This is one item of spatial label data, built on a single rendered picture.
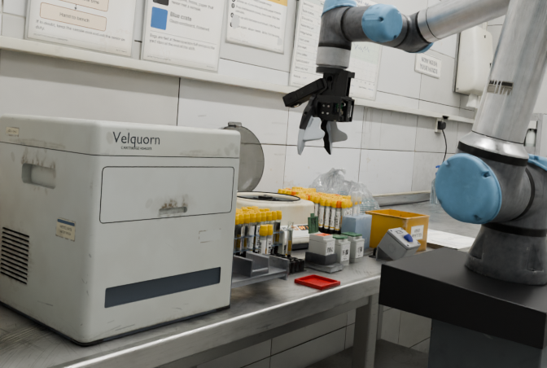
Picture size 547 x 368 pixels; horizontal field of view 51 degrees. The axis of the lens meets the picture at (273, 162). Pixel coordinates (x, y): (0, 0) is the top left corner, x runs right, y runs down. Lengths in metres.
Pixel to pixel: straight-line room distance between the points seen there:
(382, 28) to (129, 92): 0.72
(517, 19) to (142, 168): 0.63
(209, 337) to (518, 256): 0.57
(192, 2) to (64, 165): 0.99
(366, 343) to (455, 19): 0.74
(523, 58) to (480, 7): 0.25
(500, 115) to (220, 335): 0.57
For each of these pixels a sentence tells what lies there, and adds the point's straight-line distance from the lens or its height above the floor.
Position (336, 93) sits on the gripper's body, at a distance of 1.29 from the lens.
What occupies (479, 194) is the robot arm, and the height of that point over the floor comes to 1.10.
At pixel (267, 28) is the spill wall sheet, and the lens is 1.99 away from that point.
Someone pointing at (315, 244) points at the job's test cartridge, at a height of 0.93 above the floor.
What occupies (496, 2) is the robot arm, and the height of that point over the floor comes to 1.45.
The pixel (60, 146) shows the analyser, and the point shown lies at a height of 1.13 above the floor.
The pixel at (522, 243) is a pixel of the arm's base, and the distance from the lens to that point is 1.14.
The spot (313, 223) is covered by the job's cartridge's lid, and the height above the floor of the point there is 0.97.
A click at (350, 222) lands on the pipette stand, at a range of 1.49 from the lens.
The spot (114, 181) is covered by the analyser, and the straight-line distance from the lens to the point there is 0.80.
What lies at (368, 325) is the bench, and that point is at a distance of 1.39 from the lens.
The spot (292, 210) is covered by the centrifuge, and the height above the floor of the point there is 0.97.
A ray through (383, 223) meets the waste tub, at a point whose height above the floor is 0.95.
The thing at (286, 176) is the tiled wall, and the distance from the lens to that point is 2.10.
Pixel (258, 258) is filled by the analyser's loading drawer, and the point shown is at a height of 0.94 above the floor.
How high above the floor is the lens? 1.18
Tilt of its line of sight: 3 degrees down
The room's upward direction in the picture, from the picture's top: 4 degrees clockwise
